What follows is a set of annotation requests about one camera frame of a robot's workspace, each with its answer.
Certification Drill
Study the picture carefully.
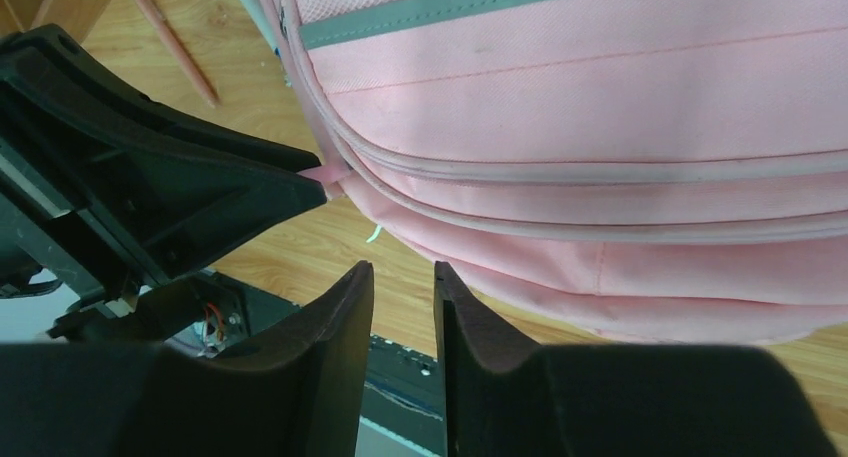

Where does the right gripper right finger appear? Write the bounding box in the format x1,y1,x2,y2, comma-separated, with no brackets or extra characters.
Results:
434,262,837,456

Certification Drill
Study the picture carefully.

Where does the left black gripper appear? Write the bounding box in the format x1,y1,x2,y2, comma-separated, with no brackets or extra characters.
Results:
1,24,326,340

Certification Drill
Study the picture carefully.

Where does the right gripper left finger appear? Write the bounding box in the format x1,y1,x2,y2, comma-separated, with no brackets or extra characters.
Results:
1,261,374,456

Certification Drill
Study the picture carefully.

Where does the pink student backpack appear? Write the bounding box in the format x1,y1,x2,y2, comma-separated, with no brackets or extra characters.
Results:
260,0,847,343

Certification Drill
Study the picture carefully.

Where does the wooden divided organizer tray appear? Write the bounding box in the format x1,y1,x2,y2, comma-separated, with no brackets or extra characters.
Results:
1,0,111,43

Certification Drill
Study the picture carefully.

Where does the pink pencil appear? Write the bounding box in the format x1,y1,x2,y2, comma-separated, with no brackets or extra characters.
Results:
133,0,219,107

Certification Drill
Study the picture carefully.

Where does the white blue marker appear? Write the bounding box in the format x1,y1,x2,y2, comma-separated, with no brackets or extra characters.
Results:
239,0,279,55

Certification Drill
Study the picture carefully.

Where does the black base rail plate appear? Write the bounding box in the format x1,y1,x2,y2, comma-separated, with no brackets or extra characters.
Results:
164,267,445,456

